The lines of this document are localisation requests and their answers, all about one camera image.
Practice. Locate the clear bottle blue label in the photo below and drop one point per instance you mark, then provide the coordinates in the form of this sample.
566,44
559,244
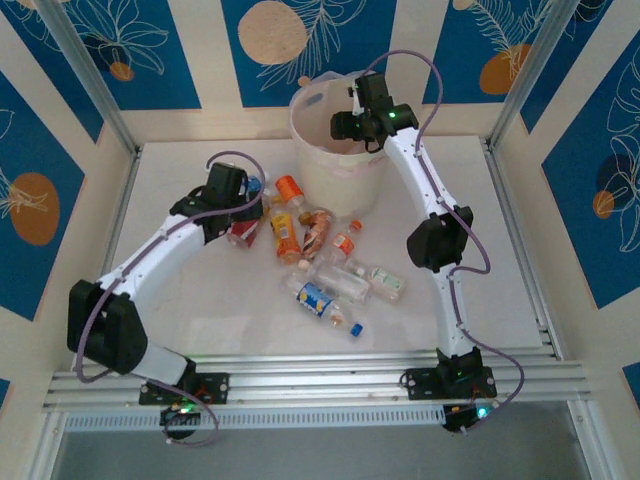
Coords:
254,185

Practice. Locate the gold red label bottle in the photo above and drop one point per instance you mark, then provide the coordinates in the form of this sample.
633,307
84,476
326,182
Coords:
245,232

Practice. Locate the orange label plastic bottle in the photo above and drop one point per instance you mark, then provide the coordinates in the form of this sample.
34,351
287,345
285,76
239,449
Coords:
287,187

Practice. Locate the yellow juice plastic bottle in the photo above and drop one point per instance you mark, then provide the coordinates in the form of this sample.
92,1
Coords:
282,232

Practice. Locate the pink brown label bottle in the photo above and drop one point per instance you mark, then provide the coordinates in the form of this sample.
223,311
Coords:
315,232

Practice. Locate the small orange label bottle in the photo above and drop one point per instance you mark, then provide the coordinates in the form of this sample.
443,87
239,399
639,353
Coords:
344,242

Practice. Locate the blue yellow label bottle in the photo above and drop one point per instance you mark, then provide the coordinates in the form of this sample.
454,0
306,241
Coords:
315,300

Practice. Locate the large clear plastic bottle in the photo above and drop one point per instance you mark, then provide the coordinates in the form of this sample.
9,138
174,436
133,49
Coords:
345,285

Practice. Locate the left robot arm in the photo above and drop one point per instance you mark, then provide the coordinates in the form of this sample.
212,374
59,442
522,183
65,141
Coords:
150,255

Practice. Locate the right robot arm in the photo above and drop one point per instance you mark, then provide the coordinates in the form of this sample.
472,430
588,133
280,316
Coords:
425,175

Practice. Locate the white plastic bin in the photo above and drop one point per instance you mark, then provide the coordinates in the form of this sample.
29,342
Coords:
340,185

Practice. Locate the green white label bottle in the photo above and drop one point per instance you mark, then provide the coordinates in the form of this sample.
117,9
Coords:
385,281

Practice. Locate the black controller box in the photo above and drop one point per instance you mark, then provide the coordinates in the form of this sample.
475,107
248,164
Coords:
175,417
462,420

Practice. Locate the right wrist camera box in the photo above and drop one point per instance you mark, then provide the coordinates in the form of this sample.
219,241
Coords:
355,97

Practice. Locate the aluminium side rail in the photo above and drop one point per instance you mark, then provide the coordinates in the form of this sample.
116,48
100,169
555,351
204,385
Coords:
520,250
120,215

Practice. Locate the aluminium frame post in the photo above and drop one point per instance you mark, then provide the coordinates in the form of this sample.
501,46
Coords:
532,70
85,65
586,445
45,450

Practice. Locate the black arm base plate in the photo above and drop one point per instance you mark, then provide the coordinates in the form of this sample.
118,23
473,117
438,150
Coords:
420,382
215,387

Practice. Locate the aluminium front rail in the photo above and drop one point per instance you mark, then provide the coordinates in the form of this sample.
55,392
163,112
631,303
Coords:
320,380

